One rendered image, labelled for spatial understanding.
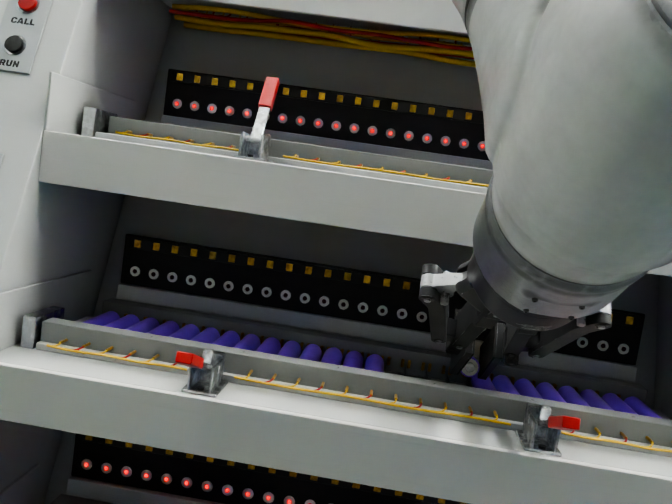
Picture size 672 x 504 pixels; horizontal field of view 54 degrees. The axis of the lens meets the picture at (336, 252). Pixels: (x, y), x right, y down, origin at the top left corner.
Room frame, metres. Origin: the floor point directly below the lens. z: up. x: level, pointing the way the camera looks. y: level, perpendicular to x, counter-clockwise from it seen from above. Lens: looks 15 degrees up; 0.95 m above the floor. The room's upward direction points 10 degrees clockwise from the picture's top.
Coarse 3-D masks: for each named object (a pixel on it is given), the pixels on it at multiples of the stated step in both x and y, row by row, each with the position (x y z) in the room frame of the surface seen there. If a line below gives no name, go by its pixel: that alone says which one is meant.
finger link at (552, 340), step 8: (576, 320) 0.45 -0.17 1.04; (592, 320) 0.43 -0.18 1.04; (600, 320) 0.43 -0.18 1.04; (608, 320) 0.43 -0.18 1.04; (560, 328) 0.47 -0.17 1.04; (568, 328) 0.45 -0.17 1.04; (576, 328) 0.45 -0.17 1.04; (584, 328) 0.44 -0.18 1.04; (592, 328) 0.44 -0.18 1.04; (600, 328) 0.43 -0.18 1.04; (544, 336) 0.49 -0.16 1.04; (552, 336) 0.48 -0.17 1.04; (560, 336) 0.47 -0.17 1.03; (568, 336) 0.46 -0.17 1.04; (576, 336) 0.46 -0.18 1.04; (544, 344) 0.49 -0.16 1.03; (552, 344) 0.48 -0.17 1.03; (560, 344) 0.48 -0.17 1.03; (528, 352) 0.52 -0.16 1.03; (536, 352) 0.51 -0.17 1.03; (544, 352) 0.51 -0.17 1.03
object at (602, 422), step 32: (64, 320) 0.59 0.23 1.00; (128, 352) 0.58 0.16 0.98; (160, 352) 0.58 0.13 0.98; (192, 352) 0.57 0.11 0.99; (256, 352) 0.58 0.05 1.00; (320, 384) 0.57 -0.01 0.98; (352, 384) 0.57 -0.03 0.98; (384, 384) 0.56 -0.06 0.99; (416, 384) 0.56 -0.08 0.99; (448, 384) 0.57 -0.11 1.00; (512, 416) 0.56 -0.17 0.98; (576, 416) 0.55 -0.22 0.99; (608, 416) 0.55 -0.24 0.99; (640, 416) 0.56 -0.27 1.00
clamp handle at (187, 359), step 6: (180, 354) 0.47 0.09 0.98; (186, 354) 0.47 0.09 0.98; (192, 354) 0.47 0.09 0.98; (204, 354) 0.54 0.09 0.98; (210, 354) 0.53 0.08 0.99; (180, 360) 0.47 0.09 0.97; (186, 360) 0.47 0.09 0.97; (192, 360) 0.47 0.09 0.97; (198, 360) 0.49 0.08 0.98; (204, 360) 0.54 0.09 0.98; (210, 360) 0.54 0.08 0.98; (192, 366) 0.49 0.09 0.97; (198, 366) 0.49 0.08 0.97; (204, 366) 0.51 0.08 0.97; (210, 366) 0.53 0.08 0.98
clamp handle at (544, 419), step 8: (544, 408) 0.51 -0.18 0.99; (544, 416) 0.52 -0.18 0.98; (552, 416) 0.48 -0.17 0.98; (560, 416) 0.46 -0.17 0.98; (568, 416) 0.45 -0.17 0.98; (544, 424) 0.50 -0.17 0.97; (552, 424) 0.47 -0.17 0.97; (560, 424) 0.45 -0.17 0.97; (568, 424) 0.45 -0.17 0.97; (576, 424) 0.45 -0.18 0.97
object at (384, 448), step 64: (0, 320) 0.56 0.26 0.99; (256, 320) 0.70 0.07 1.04; (320, 320) 0.69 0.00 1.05; (0, 384) 0.54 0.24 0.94; (64, 384) 0.54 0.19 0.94; (128, 384) 0.53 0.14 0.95; (192, 448) 0.54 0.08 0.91; (256, 448) 0.53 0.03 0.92; (320, 448) 0.53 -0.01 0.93; (384, 448) 0.52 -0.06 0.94; (448, 448) 0.51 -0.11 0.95; (512, 448) 0.52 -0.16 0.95; (576, 448) 0.53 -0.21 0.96
